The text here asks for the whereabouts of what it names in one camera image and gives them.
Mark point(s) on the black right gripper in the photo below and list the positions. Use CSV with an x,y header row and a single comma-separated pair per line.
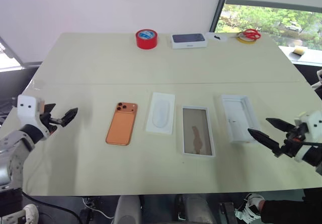
x,y
293,141

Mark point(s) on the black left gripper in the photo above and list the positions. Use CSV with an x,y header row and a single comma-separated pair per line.
x,y
46,120

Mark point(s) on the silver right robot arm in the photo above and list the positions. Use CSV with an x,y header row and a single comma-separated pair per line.
x,y
314,158

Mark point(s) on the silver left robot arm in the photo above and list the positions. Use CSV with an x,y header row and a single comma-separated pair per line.
x,y
15,148

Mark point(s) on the white box bottom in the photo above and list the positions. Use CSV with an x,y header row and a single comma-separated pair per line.
x,y
239,119

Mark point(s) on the white box lid with picture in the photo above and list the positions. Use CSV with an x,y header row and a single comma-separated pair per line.
x,y
198,131

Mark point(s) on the closed white phone box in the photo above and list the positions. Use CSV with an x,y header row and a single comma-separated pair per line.
x,y
189,40

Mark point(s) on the orange smartphone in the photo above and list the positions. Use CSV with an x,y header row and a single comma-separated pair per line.
x,y
122,124

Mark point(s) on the white machine part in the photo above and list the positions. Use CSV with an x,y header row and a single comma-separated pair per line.
x,y
319,79

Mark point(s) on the white and black shoe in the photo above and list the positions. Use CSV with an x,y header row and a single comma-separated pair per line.
x,y
250,206

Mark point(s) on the person's dark trouser leg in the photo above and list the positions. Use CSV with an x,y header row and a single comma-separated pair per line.
x,y
291,211

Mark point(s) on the yellow sponge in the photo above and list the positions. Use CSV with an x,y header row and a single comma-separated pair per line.
x,y
299,51

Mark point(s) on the yellow tape roll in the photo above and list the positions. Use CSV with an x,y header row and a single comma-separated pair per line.
x,y
245,41

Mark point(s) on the white moulded insert tray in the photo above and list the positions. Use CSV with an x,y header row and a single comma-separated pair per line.
x,y
161,113

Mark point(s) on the white sneaker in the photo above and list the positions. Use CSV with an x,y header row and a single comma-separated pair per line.
x,y
26,214

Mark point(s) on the grey rounded robot leg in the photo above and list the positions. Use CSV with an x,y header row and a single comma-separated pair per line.
x,y
196,209
127,210

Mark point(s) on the small black screws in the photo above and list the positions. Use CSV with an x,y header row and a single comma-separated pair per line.
x,y
217,37

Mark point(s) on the red tape roll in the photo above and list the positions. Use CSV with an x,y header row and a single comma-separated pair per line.
x,y
146,41

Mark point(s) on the white paper sheet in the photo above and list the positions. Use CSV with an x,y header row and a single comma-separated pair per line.
x,y
211,37

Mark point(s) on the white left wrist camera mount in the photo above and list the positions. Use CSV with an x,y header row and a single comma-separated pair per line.
x,y
26,110

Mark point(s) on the grey metal frame bar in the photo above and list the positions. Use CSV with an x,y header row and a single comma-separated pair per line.
x,y
11,51

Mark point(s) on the dark window frame post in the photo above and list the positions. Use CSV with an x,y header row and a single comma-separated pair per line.
x,y
220,5

